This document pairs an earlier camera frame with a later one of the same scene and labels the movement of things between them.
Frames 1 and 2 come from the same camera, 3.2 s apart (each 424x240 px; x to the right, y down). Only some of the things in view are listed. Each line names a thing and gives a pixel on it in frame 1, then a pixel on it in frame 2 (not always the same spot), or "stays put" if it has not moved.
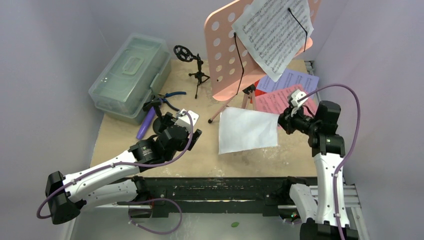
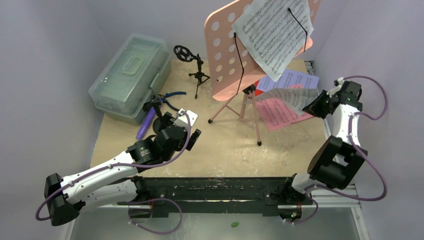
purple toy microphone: x=146 y=121 stays put
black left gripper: x=168 y=121 stays put
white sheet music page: x=274 y=31 stays put
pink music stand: x=231 y=67 stays put
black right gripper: x=285 y=118 to x=322 y=103
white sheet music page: x=241 y=130 to x=297 y=97
